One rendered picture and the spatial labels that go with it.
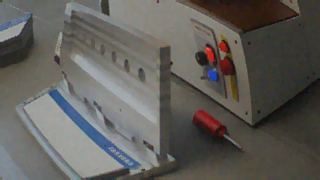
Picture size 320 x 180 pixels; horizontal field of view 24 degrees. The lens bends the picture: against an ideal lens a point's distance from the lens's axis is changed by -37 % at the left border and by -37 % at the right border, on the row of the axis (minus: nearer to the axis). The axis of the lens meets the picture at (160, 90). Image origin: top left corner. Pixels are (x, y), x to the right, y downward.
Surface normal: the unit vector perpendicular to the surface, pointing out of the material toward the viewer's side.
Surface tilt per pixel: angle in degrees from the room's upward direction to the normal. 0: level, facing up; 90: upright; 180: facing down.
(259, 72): 90
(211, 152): 0
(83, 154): 0
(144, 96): 79
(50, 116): 0
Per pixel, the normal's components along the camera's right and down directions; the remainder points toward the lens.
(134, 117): -0.87, 0.18
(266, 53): 0.49, 0.32
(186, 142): -0.17, -0.88
